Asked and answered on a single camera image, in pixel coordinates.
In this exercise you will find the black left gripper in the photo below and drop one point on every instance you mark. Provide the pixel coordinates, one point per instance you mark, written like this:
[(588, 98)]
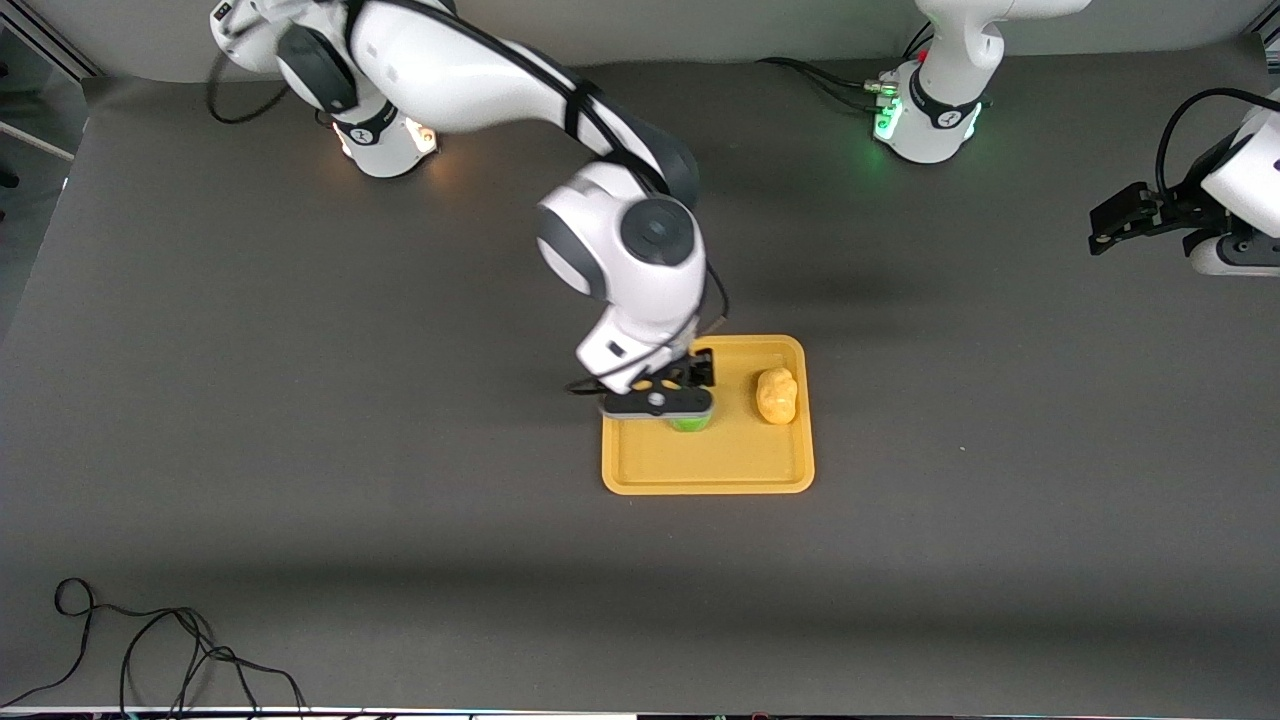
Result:
[(1174, 207)]

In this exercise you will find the orange plastic tray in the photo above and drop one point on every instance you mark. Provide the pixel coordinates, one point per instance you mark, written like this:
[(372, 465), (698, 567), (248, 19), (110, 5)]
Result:
[(720, 455)]

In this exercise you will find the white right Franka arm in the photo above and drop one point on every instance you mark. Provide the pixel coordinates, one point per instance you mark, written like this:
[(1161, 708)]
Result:
[(450, 70)]

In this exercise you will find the dark grey table cloth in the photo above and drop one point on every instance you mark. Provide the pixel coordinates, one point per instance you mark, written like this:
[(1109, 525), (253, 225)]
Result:
[(300, 400)]

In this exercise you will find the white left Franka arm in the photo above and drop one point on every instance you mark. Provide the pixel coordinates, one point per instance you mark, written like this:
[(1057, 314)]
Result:
[(950, 70)]

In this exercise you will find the aluminium frame rail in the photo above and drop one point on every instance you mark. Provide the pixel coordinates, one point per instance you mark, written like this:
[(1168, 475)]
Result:
[(60, 50)]

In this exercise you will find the yellow potato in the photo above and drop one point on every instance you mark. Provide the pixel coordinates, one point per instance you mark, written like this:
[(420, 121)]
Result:
[(776, 396)]

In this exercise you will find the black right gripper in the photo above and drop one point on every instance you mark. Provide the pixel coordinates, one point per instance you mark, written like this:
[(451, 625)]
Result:
[(699, 369)]

